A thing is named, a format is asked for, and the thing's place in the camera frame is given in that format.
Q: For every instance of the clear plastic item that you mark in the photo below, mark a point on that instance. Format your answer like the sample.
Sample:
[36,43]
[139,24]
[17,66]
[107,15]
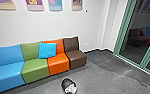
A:
[69,87]

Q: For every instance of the blue square cushion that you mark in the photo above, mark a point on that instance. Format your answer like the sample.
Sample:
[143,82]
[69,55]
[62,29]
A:
[47,50]

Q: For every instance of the green framed glass partition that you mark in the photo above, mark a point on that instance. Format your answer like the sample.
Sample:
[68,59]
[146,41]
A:
[124,30]

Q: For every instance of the green sofa seat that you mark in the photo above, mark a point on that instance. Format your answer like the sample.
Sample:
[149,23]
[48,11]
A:
[34,70]

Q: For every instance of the red sofa behind glass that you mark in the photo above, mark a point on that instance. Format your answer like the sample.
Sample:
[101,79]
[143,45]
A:
[141,38]

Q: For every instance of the blue sofa seat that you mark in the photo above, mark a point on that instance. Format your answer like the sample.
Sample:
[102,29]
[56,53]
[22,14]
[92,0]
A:
[7,75]

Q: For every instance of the orange sofa seat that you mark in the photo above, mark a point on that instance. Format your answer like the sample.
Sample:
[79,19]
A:
[57,63]

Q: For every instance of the white double wall socket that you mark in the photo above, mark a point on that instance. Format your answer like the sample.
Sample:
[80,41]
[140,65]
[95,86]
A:
[84,44]

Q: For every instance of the brown sofa seat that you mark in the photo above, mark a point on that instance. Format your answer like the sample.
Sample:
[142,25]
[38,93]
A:
[76,58]

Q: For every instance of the yellow wall poster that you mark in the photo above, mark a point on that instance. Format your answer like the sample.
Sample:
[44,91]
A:
[2,4]

